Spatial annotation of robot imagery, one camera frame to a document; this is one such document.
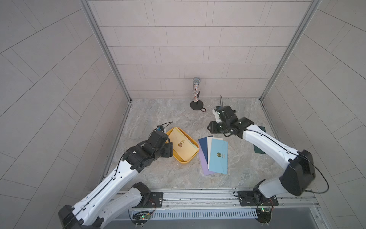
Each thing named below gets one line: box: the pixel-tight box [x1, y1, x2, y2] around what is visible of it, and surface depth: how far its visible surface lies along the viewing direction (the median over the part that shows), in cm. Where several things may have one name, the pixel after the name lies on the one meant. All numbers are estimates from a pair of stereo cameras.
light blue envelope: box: [208, 138, 228, 175], surface depth 88 cm
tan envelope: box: [168, 126, 200, 162], surface depth 88 cm
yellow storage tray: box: [166, 126, 200, 165], surface depth 88 cm
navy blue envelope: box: [198, 135, 214, 164], surface depth 93 cm
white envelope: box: [206, 136, 224, 171], surface depth 92 cm
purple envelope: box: [198, 139, 214, 176], surface depth 86 cm
